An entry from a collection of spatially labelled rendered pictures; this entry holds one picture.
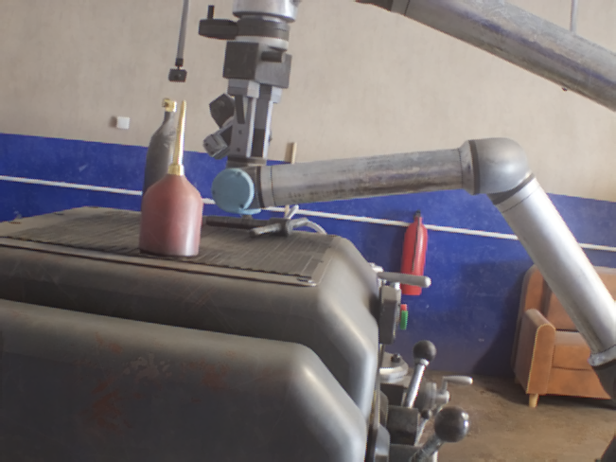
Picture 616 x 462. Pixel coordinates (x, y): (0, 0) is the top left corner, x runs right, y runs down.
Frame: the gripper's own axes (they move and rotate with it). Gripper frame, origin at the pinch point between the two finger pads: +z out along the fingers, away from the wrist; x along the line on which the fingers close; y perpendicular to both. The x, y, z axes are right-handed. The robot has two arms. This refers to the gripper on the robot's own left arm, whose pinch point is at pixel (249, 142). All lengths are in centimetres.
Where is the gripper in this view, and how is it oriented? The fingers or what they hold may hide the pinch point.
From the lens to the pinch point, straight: 122.2
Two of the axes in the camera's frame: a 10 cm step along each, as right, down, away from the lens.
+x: 3.2, -0.5, 9.5
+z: -1.1, 9.9, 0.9
